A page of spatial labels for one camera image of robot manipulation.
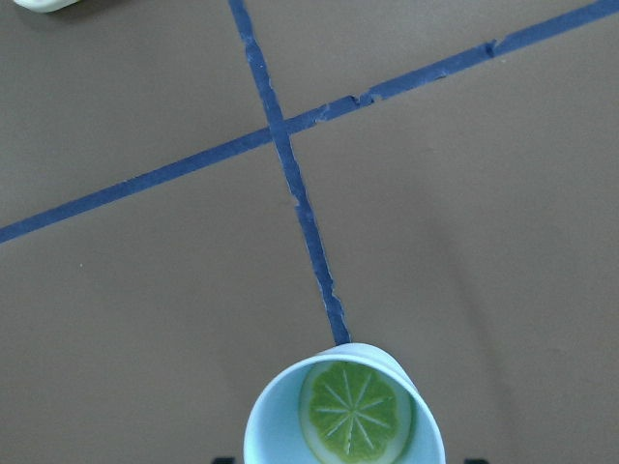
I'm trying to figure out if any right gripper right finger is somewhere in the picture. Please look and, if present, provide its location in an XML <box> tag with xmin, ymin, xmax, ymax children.
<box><xmin>463</xmin><ymin>457</ymin><xmax>489</xmax><ymax>464</ymax></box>

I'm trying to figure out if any cream bear tray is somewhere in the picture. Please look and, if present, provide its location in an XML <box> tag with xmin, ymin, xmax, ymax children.
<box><xmin>14</xmin><ymin>0</ymin><xmax>78</xmax><ymax>14</ymax></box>

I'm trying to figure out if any light blue cup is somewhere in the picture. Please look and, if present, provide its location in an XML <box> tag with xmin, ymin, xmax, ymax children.
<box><xmin>243</xmin><ymin>343</ymin><xmax>446</xmax><ymax>463</ymax></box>

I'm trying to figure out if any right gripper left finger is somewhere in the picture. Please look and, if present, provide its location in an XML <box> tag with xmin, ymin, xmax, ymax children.
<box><xmin>211</xmin><ymin>456</ymin><xmax>236</xmax><ymax>464</ymax></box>

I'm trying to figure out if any lemon slice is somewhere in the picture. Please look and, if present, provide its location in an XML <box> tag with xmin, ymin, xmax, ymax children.
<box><xmin>299</xmin><ymin>361</ymin><xmax>416</xmax><ymax>463</ymax></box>

